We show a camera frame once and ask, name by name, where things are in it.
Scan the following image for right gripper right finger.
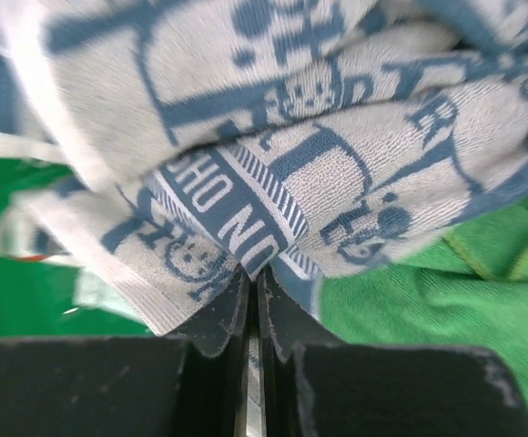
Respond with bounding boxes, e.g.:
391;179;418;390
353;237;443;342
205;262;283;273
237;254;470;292
257;269;528;437

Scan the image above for white blue patterned towel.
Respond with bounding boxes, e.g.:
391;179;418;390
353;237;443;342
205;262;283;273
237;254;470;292
0;1;528;334

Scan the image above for green towel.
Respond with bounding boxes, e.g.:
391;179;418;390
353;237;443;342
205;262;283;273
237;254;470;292
320;198;528;401

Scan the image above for green plastic tray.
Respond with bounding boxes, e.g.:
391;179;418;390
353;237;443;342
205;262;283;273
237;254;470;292
0;159;150;338

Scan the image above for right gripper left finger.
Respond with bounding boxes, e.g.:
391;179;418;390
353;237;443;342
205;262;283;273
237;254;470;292
0;271;249;436

